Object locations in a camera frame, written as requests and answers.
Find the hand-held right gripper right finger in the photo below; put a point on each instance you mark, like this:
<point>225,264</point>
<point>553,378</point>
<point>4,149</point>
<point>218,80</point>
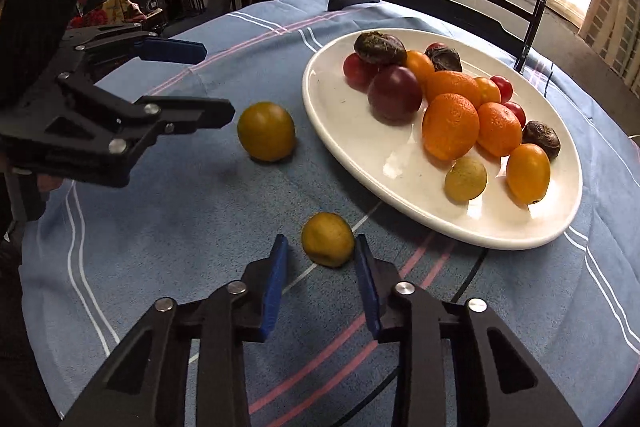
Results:
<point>367,292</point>

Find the yellow-green round fruit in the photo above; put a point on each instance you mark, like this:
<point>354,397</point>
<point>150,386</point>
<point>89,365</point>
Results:
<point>266,132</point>

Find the brown-green longan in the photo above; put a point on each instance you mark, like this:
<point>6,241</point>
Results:
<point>466,179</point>

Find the small orange tangerine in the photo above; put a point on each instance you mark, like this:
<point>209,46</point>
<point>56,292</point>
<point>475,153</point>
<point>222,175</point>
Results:
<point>500,129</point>

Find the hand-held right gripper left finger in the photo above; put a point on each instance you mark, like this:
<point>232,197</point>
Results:
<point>275,292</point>

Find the round yellow-orange tomato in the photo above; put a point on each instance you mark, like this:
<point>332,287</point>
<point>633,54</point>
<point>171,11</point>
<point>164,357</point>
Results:
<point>420,66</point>

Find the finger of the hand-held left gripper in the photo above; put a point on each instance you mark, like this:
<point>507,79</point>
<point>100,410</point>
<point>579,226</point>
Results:
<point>172,51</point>
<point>200,112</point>

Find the dark red tomato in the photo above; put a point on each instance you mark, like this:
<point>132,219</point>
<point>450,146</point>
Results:
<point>359,72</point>

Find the oval yellow-orange tomato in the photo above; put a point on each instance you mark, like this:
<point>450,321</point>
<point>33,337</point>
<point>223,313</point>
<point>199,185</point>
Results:
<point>528,174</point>

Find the white round plate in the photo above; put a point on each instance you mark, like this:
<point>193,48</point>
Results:
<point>360,142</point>

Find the red cherry tomato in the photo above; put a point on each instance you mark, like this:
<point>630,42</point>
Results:
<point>517,113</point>
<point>504,88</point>
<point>434,47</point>

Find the blue striped tablecloth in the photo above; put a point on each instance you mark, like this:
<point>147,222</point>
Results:
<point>200,217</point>

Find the dark purple plum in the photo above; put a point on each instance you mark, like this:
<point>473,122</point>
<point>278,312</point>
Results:
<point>395,94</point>

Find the yellow longan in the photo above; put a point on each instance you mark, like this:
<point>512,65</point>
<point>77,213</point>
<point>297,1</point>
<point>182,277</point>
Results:
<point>327,239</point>

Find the small orange tomato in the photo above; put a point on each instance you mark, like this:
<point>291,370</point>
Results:
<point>488,91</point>

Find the dark wrinkled passion fruit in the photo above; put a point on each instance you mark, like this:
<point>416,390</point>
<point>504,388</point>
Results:
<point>446,59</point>
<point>380,48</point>
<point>542,139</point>

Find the large orange tangerine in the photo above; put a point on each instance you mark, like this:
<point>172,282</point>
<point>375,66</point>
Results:
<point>450,127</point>

